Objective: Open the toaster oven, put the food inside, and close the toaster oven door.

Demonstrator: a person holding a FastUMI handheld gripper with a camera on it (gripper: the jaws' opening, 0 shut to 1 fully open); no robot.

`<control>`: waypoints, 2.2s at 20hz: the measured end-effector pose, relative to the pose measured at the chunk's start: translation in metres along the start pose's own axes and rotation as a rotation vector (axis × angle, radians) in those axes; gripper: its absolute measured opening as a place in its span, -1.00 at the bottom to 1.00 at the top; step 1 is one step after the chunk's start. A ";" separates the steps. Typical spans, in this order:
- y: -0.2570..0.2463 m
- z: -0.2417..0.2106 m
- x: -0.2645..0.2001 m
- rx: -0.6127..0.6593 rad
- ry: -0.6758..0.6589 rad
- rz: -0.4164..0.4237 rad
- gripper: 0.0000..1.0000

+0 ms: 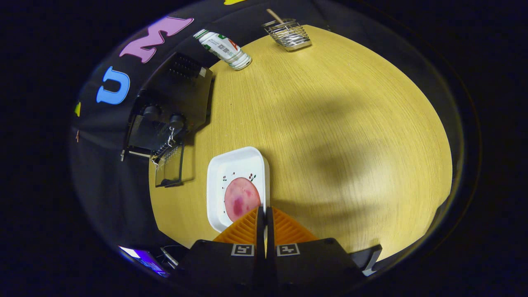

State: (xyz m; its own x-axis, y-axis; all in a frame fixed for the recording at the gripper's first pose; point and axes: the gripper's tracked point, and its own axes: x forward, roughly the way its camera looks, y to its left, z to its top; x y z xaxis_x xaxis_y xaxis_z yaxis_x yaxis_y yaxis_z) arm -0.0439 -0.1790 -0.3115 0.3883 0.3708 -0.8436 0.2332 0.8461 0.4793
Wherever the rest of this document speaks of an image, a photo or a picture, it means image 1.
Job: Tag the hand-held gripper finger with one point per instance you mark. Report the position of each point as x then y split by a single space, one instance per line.
270 231
260 231

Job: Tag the pink ham slice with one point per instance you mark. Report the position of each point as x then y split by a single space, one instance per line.
241 198

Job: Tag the white square plate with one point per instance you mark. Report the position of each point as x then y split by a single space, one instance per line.
239 163

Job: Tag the black toaster oven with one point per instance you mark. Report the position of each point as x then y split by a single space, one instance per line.
185 95

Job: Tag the dark pen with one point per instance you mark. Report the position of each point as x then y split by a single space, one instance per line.
169 255

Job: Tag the laptop with lit screen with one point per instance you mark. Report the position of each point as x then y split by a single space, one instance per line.
144 259

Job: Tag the white bottle with green cap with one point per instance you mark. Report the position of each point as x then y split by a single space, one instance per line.
222 48

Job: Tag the wooden stick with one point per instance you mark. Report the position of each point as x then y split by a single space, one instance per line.
274 15

